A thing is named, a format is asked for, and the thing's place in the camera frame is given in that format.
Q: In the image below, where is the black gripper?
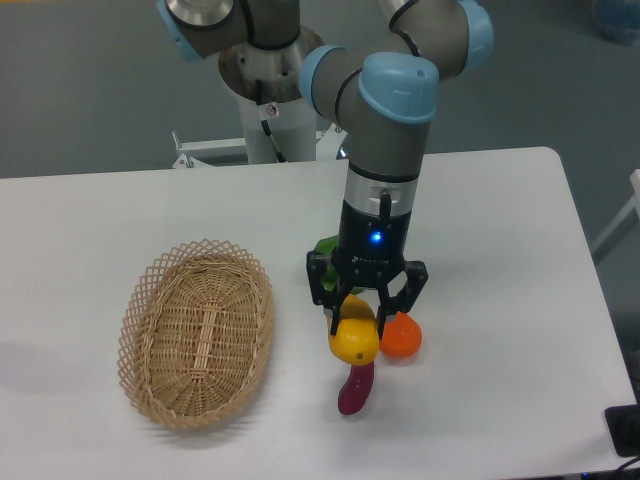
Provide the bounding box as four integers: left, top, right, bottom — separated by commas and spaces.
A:
305, 197, 430, 341

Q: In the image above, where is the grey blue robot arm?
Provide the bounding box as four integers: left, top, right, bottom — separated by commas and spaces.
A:
157, 1, 494, 329

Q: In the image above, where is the woven wicker basket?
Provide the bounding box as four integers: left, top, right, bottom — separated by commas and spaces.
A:
117, 239, 274, 429

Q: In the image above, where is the green bok choy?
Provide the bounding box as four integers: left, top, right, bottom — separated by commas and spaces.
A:
309, 236, 366, 295

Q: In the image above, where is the orange tangerine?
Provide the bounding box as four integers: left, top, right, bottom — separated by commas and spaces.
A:
380, 312, 423, 359

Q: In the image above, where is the purple sweet potato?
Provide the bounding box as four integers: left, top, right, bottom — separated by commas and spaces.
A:
337, 362, 375, 416

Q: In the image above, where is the black device at table edge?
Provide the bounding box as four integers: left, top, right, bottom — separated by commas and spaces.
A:
604, 404, 639, 457

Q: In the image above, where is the blue object top right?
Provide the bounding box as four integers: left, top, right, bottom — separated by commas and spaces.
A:
591, 0, 639, 47

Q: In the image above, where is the white frame at right edge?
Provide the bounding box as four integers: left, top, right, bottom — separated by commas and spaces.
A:
590, 169, 639, 265

